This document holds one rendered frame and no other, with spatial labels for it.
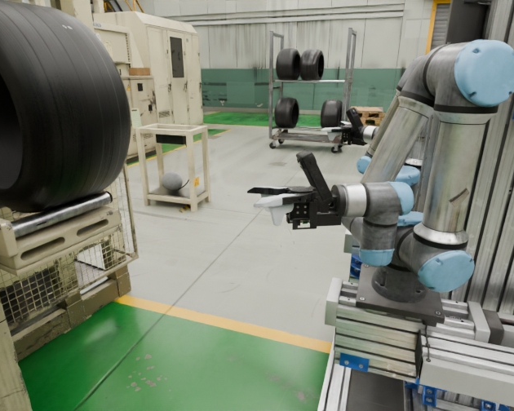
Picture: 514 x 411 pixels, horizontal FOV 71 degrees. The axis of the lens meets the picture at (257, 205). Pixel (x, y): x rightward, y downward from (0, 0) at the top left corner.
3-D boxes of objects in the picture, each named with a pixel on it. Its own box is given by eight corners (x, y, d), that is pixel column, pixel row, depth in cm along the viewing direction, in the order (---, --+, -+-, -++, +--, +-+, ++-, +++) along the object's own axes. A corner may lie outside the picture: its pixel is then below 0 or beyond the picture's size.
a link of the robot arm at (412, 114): (414, 38, 86) (325, 216, 100) (440, 34, 76) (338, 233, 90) (452, 59, 89) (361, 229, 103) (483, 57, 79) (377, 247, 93)
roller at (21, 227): (8, 243, 96) (4, 227, 95) (-1, 240, 98) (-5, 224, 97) (114, 204, 125) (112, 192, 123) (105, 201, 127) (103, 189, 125)
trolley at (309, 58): (341, 154, 604) (352, 27, 537) (266, 148, 650) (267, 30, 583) (347, 148, 659) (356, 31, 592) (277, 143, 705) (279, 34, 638)
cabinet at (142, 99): (128, 165, 538) (117, 76, 494) (97, 161, 556) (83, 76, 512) (162, 152, 618) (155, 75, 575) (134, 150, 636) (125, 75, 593)
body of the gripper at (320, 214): (289, 230, 75) (345, 227, 76) (290, 189, 73) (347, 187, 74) (282, 221, 82) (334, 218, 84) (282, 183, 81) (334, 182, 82)
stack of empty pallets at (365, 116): (383, 130, 843) (385, 112, 827) (343, 129, 871) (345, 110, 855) (384, 124, 955) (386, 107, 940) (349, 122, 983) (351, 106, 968)
